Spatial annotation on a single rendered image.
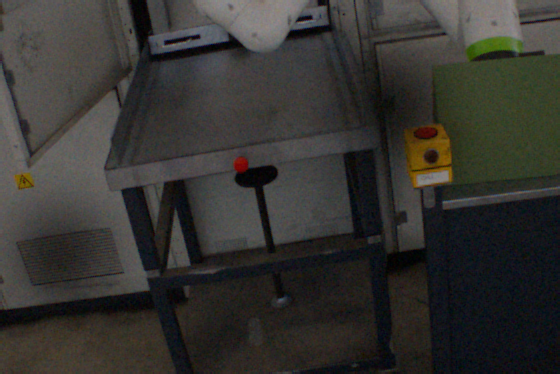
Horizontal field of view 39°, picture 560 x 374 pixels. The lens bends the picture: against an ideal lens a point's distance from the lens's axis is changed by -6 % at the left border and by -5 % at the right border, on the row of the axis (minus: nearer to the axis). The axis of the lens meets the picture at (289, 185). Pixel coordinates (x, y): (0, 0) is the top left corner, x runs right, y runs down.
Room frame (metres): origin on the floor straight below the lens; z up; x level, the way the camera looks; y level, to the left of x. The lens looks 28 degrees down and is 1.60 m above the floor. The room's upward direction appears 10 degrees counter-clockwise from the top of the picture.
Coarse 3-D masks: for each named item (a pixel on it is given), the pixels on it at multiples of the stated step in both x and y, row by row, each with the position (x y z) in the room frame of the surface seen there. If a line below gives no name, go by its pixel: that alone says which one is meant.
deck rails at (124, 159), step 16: (336, 32) 2.12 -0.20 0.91; (144, 48) 2.28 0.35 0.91; (336, 48) 2.15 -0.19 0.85; (144, 64) 2.23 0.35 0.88; (336, 64) 2.02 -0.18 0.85; (144, 80) 2.17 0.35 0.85; (336, 80) 1.91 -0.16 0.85; (352, 80) 1.78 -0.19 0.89; (128, 96) 1.92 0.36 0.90; (144, 96) 2.05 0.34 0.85; (352, 96) 1.79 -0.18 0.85; (128, 112) 1.88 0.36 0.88; (144, 112) 1.93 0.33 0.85; (352, 112) 1.70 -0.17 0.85; (128, 128) 1.84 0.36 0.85; (352, 128) 1.62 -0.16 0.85; (112, 144) 1.64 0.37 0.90; (128, 144) 1.75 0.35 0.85; (128, 160) 1.66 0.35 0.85
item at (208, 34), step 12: (324, 12) 2.33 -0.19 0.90; (216, 24) 2.34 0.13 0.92; (300, 24) 2.34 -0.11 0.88; (312, 24) 2.33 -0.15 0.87; (324, 24) 2.33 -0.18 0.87; (168, 36) 2.35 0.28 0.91; (180, 36) 2.35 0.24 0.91; (192, 36) 2.35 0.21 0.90; (204, 36) 2.35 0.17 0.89; (216, 36) 2.34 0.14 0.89; (156, 48) 2.35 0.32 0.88; (168, 48) 2.35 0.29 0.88; (180, 48) 2.35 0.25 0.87
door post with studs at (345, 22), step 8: (336, 0) 2.30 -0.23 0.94; (344, 0) 2.30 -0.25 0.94; (352, 0) 2.30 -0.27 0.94; (336, 8) 2.30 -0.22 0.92; (344, 8) 2.30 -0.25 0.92; (352, 8) 2.30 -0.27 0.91; (336, 16) 2.30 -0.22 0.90; (344, 16) 2.30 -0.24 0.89; (352, 16) 2.30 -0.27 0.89; (336, 24) 2.31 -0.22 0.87; (344, 24) 2.30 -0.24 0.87; (352, 24) 2.30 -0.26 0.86; (352, 32) 2.30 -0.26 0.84; (352, 40) 2.30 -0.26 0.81; (352, 48) 2.30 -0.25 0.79; (360, 56) 2.30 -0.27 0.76; (360, 64) 2.30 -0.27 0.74; (384, 248) 2.30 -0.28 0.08
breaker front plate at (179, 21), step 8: (168, 0) 2.36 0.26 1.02; (176, 0) 2.36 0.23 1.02; (184, 0) 2.36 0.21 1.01; (192, 0) 2.36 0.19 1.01; (312, 0) 2.35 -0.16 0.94; (168, 8) 2.36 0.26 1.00; (176, 8) 2.36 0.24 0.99; (184, 8) 2.36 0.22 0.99; (192, 8) 2.36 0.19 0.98; (176, 16) 2.36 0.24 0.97; (184, 16) 2.36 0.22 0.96; (192, 16) 2.36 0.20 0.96; (200, 16) 2.36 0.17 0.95; (176, 24) 2.36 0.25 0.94; (184, 24) 2.36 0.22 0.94; (192, 24) 2.36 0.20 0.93; (200, 24) 2.36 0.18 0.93
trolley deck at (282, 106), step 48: (288, 48) 2.23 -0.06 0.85; (192, 96) 1.99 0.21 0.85; (240, 96) 1.92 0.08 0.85; (288, 96) 1.87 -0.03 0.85; (336, 96) 1.82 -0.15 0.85; (144, 144) 1.74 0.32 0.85; (192, 144) 1.69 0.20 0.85; (240, 144) 1.64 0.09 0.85; (288, 144) 1.63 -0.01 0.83; (336, 144) 1.62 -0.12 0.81
